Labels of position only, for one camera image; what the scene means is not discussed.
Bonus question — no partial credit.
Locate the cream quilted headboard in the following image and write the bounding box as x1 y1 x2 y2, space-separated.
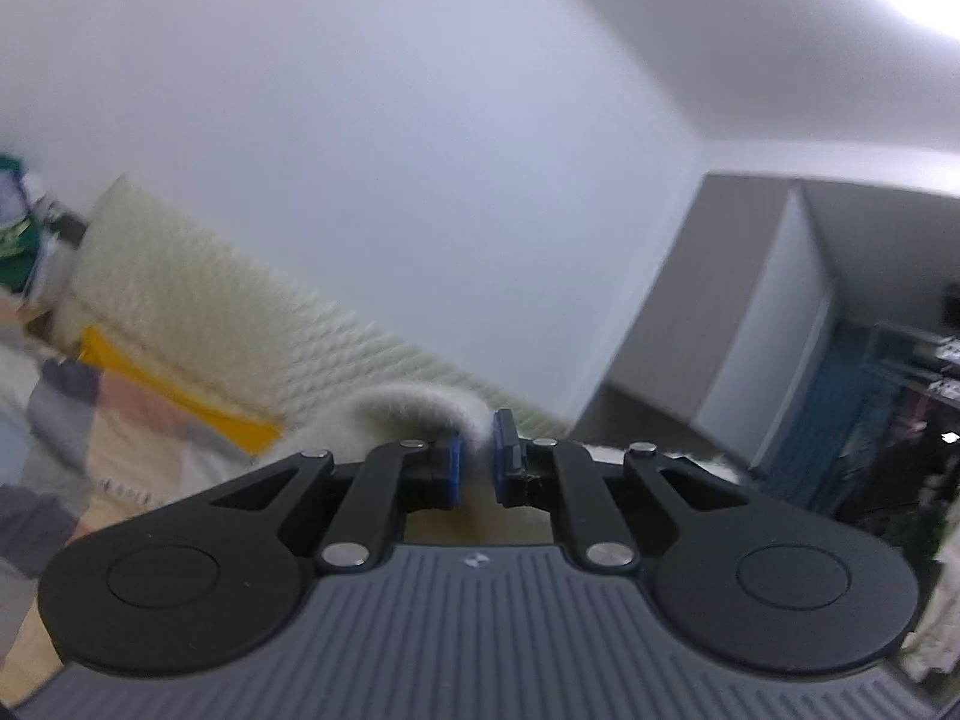
50 176 573 437

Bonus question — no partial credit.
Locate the patchwork plaid duvet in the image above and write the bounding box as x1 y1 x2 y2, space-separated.
2 294 256 706

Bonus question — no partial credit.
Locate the yellow pillow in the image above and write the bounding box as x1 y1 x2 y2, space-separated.
78 325 283 455

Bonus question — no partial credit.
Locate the green printed bag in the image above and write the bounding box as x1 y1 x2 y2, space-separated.
0 154 41 294

